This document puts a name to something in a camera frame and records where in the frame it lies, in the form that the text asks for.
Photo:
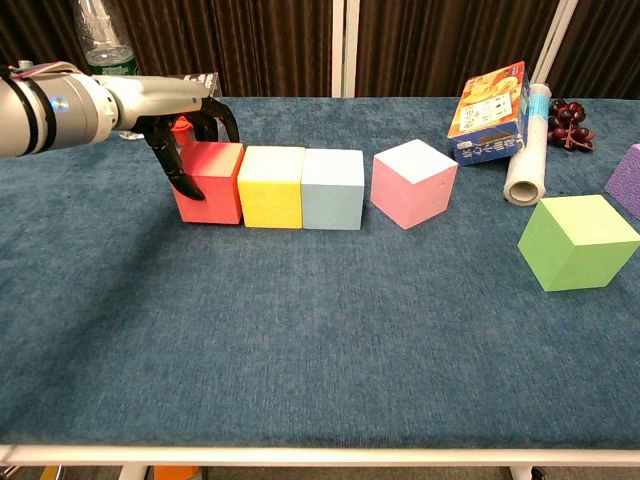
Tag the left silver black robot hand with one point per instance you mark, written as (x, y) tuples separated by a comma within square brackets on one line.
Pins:
[(155, 97)]

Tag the red cube block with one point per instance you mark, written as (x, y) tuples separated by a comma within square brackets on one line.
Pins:
[(210, 200)]

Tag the yellow cube block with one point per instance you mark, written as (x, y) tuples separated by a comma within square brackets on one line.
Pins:
[(270, 200)]

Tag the light blue cube block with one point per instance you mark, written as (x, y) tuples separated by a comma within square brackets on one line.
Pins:
[(332, 200)]

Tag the pink cube block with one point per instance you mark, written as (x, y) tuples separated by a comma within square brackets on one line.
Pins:
[(400, 190)]

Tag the green cube block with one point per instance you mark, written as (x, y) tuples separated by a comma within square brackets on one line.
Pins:
[(575, 260)]

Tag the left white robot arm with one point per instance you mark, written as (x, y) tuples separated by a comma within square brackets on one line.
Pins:
[(50, 115)]

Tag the purple cube block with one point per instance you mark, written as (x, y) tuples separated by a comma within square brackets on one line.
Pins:
[(627, 180)]

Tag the clear box with red stoppers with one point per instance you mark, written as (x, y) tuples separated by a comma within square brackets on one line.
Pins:
[(212, 82)]

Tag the clear plastic water bottle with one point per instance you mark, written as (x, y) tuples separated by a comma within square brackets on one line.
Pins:
[(105, 30)]

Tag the dark brown pleated curtain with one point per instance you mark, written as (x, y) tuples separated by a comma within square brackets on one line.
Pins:
[(250, 40), (605, 45), (440, 40)]

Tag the blue fabric table cover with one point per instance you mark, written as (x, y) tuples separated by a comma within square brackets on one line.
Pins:
[(200, 350)]

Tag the blue orange cookie box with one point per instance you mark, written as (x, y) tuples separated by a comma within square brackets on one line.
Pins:
[(490, 115)]

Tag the orange object under table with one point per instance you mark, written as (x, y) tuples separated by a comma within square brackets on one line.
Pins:
[(175, 473)]

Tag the plastic wrap roll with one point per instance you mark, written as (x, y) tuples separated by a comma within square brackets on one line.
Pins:
[(530, 150)]

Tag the dark red grape bunch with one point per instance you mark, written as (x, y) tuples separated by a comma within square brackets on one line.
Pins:
[(567, 117)]

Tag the white partition post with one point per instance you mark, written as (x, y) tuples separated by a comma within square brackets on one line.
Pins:
[(550, 40), (345, 45)]

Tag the white table frame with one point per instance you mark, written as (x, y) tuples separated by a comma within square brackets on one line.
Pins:
[(320, 456)]

